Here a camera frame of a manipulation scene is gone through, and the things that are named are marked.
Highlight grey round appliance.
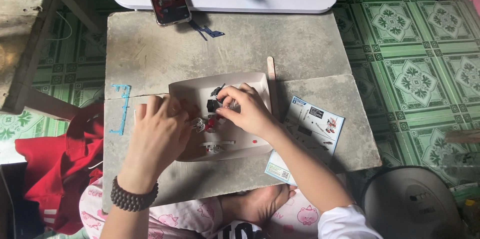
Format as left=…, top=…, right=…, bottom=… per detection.
left=361, top=166, right=466, bottom=239

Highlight red fabric garment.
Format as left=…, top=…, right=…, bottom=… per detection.
left=14, top=103, right=105, bottom=236

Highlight light blue plastic runner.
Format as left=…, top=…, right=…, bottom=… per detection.
left=109, top=84, right=132, bottom=136

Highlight person's bare foot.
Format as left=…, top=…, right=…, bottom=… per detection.
left=219, top=184, right=298, bottom=226

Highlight pink sanding stick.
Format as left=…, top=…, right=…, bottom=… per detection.
left=266, top=56, right=280, bottom=120

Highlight person's right hand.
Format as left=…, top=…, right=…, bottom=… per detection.
left=215, top=83, right=283, bottom=143

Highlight white cardboard tray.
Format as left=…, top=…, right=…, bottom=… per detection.
left=169, top=72, right=275, bottom=163

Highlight person's left hand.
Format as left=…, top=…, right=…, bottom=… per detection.
left=124, top=94, right=200, bottom=193

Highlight white clear model part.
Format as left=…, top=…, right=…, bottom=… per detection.
left=190, top=117, right=206, bottom=134

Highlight dark blue plastic model part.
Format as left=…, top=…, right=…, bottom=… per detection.
left=187, top=19, right=226, bottom=41

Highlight brown wooden stick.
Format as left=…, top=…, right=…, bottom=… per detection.
left=444, top=129, right=480, bottom=144

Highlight dark brown bead bracelet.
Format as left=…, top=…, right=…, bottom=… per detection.
left=110, top=176, right=160, bottom=212

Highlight printed instruction leaflet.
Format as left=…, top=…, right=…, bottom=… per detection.
left=264, top=96, right=346, bottom=187

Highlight person's pink pig-print trousers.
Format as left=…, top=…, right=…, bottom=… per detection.
left=79, top=177, right=320, bottom=239

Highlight wooden bench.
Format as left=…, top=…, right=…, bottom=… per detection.
left=0, top=0, right=109, bottom=121

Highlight white flat model part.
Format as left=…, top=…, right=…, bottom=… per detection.
left=200, top=140, right=236, bottom=155

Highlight green plastic bottle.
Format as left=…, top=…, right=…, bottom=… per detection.
left=449, top=182, right=480, bottom=239

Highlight white thin cable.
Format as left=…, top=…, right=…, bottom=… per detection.
left=47, top=11, right=74, bottom=41

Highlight black pointed model part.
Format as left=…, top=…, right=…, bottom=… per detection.
left=210, top=83, right=226, bottom=98

